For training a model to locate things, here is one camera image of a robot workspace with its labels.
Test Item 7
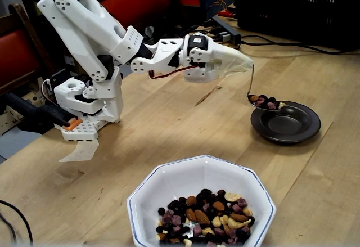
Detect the black plastic crate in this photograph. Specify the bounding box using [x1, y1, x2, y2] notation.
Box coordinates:
[232, 0, 360, 51]

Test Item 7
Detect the beige masking tape wrap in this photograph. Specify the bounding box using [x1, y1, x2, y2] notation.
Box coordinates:
[213, 43, 255, 80]

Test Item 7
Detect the motor control board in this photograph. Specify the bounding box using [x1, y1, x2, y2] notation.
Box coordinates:
[39, 75, 57, 103]

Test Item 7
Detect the bent metal spoon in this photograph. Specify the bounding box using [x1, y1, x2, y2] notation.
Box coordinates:
[246, 64, 288, 111]

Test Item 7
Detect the grey black usb hub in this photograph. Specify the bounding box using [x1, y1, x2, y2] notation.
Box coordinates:
[210, 15, 242, 47]

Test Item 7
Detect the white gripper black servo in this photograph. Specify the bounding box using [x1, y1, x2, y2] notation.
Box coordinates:
[178, 32, 226, 83]

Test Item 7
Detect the black clamp orange pad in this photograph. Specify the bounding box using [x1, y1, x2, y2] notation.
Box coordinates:
[0, 91, 84, 135]

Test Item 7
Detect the nut and berry mix pile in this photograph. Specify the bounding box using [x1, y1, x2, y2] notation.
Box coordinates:
[156, 188, 256, 246]

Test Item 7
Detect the black looped cable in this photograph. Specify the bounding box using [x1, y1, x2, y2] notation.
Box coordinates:
[0, 199, 34, 247]

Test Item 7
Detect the thick black cable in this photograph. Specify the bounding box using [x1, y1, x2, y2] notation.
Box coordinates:
[240, 34, 303, 45]
[233, 41, 360, 55]

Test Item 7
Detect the white octagonal bowl blue rim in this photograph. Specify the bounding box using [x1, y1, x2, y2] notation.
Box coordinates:
[126, 154, 278, 247]

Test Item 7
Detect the small nut berry portion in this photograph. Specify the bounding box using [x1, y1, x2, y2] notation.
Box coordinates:
[249, 93, 287, 110]

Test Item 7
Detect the white cardboard box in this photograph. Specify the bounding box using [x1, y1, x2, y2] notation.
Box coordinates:
[0, 105, 28, 137]

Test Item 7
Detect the brown ceramic plate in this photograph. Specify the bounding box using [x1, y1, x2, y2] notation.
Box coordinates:
[250, 100, 322, 144]

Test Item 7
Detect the translucent paper scrap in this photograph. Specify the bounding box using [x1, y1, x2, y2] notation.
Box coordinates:
[58, 138, 100, 163]

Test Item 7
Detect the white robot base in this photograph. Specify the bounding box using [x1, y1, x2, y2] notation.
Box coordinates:
[53, 77, 101, 142]

